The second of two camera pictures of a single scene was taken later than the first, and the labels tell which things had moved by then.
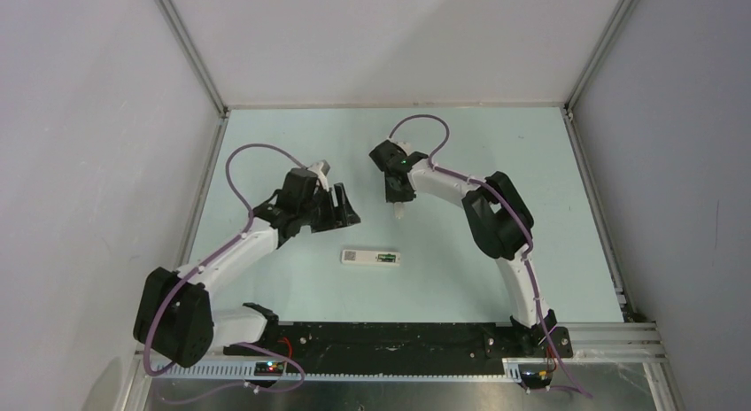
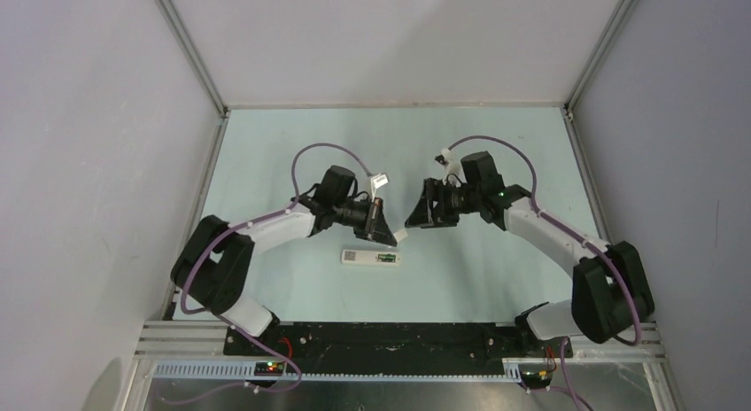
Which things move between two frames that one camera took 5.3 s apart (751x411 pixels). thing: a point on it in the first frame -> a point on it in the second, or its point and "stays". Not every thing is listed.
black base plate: [375, 345] stays
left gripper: [345, 214] -> [379, 232]
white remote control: [371, 258] stays
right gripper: [393, 196] -> [425, 214]
